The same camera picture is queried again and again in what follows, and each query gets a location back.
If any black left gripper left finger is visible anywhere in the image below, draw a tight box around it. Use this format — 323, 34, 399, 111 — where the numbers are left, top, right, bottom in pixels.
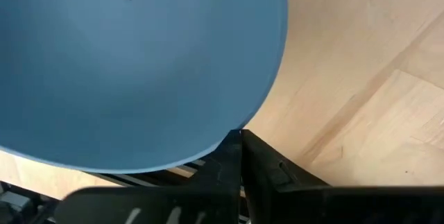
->
53, 129, 243, 224

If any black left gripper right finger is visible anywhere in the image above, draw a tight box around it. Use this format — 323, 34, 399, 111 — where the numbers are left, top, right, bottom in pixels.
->
241, 129, 444, 224

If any blue bowl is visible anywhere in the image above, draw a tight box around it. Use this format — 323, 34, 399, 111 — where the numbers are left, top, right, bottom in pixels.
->
0, 0, 289, 175

